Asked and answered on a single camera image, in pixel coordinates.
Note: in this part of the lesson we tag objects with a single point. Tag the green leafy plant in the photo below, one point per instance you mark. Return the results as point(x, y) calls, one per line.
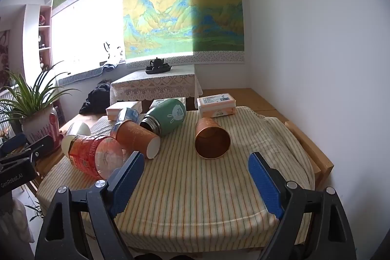
point(21, 95)

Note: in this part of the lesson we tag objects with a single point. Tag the dark teapot set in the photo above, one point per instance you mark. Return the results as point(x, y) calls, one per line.
point(157, 65)

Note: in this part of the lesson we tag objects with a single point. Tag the wooden platform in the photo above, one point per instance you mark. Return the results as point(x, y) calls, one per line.
point(243, 97)

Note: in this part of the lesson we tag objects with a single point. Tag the white plastic cup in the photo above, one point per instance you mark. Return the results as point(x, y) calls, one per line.
point(76, 132)

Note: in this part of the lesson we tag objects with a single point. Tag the black clothing pile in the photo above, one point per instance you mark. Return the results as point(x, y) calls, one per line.
point(96, 100)

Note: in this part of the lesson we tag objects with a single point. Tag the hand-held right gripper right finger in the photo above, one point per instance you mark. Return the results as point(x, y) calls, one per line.
point(265, 183)

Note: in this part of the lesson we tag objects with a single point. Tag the orange paper cup brown inside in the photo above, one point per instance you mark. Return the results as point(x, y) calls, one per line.
point(210, 138)

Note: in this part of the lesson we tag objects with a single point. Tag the white orange tissue pack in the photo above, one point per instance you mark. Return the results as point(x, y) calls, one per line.
point(217, 106)

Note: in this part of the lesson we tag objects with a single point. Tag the striped tablecloth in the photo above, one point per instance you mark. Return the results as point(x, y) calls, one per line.
point(189, 187)

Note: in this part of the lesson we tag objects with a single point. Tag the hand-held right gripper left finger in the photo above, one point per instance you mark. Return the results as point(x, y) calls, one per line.
point(126, 183)

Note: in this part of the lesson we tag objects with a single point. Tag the white tissue box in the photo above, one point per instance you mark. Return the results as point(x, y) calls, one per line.
point(122, 109)

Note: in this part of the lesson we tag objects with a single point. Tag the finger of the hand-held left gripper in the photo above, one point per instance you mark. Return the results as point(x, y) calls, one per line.
point(41, 145)

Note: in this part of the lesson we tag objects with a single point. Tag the landscape painting curtain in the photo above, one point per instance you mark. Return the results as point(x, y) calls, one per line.
point(182, 10)

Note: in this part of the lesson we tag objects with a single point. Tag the white blue tissue pack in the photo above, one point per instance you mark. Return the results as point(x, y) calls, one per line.
point(159, 103)

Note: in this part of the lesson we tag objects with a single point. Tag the white red plant pot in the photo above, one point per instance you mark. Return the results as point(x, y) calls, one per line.
point(39, 126)

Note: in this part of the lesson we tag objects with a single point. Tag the orange paper cup white inside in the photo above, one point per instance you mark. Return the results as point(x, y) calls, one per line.
point(134, 136)

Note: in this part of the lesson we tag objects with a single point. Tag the lace covered side table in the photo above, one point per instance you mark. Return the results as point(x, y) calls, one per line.
point(155, 85)

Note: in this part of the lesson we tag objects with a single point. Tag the green thermos bottle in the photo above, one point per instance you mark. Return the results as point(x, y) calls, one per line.
point(169, 116)

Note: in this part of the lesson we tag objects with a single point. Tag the blue cloth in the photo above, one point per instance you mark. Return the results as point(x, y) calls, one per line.
point(112, 64)

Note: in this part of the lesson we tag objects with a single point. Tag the clear cup blue label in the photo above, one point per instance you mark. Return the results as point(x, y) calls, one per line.
point(126, 116)

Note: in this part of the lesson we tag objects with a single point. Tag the white wall shelf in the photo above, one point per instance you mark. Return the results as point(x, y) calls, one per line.
point(42, 40)

